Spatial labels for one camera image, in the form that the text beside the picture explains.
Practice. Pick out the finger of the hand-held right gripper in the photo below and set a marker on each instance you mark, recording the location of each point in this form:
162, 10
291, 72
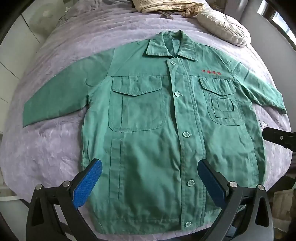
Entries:
281, 139

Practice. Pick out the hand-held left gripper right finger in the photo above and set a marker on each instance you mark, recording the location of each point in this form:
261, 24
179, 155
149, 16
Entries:
211, 183

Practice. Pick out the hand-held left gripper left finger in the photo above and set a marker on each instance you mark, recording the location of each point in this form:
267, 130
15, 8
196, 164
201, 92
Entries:
89, 183

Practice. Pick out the green work jacket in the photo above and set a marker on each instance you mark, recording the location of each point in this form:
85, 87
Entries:
150, 143

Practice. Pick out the purple fuzzy blanket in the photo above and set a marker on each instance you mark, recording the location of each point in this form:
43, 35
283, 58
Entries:
53, 143

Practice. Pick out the cardboard box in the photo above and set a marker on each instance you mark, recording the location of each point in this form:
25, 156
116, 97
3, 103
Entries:
285, 199

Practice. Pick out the round cream pleated pillow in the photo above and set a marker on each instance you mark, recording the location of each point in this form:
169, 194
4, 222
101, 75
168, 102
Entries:
227, 26

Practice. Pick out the white wardrobe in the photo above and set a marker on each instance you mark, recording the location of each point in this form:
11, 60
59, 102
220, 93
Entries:
13, 53

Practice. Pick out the beige striped bedding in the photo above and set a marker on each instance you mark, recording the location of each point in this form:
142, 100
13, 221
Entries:
159, 5

